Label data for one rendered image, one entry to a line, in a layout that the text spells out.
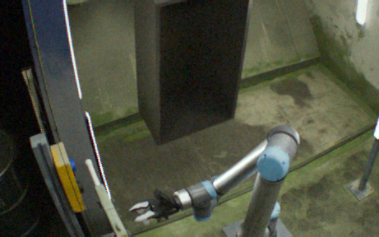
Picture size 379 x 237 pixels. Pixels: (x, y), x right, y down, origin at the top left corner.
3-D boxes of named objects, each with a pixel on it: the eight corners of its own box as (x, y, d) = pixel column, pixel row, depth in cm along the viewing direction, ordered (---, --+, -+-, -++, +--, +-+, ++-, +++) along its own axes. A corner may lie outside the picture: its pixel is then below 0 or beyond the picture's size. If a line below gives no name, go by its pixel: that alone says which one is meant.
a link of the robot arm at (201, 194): (218, 202, 188) (218, 188, 182) (192, 212, 184) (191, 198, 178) (208, 189, 195) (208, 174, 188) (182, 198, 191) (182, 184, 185)
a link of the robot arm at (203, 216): (217, 210, 200) (218, 193, 192) (205, 226, 193) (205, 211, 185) (200, 203, 204) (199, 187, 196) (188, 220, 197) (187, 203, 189)
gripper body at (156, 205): (156, 224, 180) (182, 215, 183) (154, 212, 174) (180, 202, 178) (150, 211, 185) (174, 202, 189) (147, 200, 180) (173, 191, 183)
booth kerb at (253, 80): (76, 145, 364) (74, 133, 356) (76, 143, 366) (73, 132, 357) (319, 65, 447) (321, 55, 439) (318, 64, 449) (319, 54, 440)
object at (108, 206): (136, 258, 175) (127, 231, 160) (126, 262, 173) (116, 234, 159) (100, 187, 209) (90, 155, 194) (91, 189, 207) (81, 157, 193)
